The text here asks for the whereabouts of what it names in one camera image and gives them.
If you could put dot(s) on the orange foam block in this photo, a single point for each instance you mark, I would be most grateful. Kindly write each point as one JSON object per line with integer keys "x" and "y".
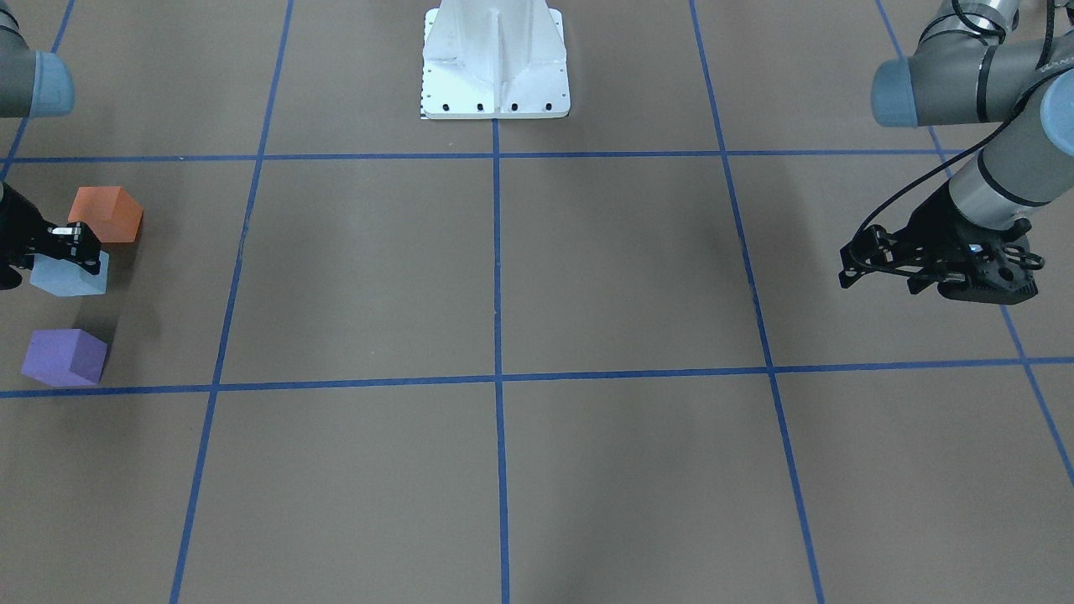
{"x": 111, "y": 212}

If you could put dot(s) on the white pedestal column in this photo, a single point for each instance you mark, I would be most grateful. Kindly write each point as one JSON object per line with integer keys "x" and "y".
{"x": 485, "y": 60}

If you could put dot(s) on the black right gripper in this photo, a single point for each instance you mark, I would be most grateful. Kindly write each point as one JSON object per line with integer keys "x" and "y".
{"x": 17, "y": 228}

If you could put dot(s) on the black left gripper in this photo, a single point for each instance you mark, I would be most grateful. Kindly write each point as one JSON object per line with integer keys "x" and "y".
{"x": 938, "y": 223}

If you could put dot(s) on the light blue foam block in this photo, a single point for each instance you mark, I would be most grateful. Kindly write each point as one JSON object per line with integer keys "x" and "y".
{"x": 63, "y": 279}

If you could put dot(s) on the purple foam block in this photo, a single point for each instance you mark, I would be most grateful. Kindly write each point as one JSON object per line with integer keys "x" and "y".
{"x": 64, "y": 358}

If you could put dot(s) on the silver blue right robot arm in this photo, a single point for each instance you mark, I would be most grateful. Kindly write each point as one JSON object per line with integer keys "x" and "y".
{"x": 34, "y": 84}

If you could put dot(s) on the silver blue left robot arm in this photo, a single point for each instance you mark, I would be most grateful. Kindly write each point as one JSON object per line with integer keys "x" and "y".
{"x": 964, "y": 71}

